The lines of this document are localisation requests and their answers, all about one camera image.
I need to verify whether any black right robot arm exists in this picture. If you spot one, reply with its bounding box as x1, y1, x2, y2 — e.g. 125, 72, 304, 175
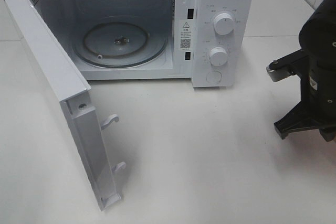
266, 0, 335, 142

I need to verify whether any round door release button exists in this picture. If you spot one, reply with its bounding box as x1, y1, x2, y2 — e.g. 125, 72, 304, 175
206, 71, 222, 84

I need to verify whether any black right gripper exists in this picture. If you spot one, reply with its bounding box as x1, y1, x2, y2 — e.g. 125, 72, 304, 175
274, 59, 336, 142

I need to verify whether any upper white power knob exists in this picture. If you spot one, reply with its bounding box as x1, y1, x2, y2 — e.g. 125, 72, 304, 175
213, 12, 235, 35

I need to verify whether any white microwave oven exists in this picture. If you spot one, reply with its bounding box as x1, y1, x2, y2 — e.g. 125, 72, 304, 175
31, 0, 251, 88

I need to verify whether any white microwave door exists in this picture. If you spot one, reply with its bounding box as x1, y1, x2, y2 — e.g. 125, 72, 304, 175
2, 0, 126, 210

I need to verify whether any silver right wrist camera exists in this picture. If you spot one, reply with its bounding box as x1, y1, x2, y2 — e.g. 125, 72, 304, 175
266, 49, 309, 82

